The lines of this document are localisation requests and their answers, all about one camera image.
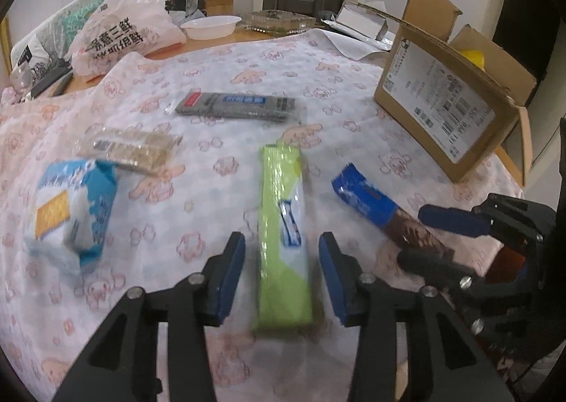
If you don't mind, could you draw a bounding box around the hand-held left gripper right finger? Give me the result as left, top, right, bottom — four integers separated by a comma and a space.
318, 231, 516, 402

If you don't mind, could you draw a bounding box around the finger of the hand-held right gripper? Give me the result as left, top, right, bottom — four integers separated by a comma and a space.
418, 204, 492, 238
397, 247, 485, 294

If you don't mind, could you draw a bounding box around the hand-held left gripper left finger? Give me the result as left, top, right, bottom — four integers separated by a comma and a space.
52, 231, 247, 402

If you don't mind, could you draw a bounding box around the green snack packet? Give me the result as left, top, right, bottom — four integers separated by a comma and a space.
253, 143, 316, 332

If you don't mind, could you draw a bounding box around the blue and brown chocolate bar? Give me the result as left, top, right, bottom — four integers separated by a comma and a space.
331, 163, 456, 259

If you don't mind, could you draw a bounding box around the cardboard box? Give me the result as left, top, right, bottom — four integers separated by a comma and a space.
374, 0, 539, 186

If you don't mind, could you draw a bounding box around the clear nut bar packet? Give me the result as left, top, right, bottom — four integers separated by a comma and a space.
75, 128, 183, 176

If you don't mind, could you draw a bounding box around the blue cracker packet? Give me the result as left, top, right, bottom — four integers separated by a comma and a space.
24, 159, 119, 276

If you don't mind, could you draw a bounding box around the grey snack packet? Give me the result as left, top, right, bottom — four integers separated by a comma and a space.
170, 90, 298, 123

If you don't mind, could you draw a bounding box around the printed pink tablecloth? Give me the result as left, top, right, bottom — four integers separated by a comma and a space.
0, 28, 525, 402

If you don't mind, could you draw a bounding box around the metal tissue holder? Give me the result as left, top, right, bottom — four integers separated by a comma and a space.
334, 0, 389, 42

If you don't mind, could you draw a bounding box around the white plastic bowl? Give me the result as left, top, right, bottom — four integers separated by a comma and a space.
180, 15, 243, 41

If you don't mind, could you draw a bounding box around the white printed plastic bag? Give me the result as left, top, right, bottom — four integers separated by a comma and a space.
70, 0, 187, 75

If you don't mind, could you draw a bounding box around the glass ashtray dish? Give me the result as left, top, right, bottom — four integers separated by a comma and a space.
242, 9, 316, 35

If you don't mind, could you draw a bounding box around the black remote control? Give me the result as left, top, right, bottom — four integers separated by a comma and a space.
29, 68, 74, 98

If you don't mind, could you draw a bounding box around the wooden side table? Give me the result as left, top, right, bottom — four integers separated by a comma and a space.
202, 0, 236, 18

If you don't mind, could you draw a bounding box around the black and white tree cushion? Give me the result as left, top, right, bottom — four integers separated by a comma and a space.
11, 37, 63, 73

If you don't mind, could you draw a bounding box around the teal coral print cushion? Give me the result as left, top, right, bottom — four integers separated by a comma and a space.
53, 0, 109, 36

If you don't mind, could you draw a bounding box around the grey sofa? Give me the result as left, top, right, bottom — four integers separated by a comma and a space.
9, 0, 116, 75

